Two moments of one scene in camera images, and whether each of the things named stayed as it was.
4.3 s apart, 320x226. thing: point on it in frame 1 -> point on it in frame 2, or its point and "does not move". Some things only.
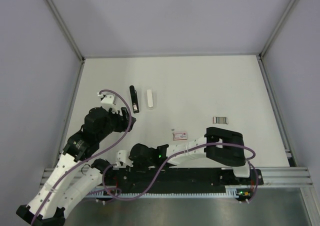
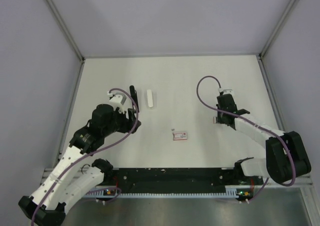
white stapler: (150, 98) does not move
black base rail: (183, 178) does not move
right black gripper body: (140, 166) -> (220, 117)
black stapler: (134, 100) does not move
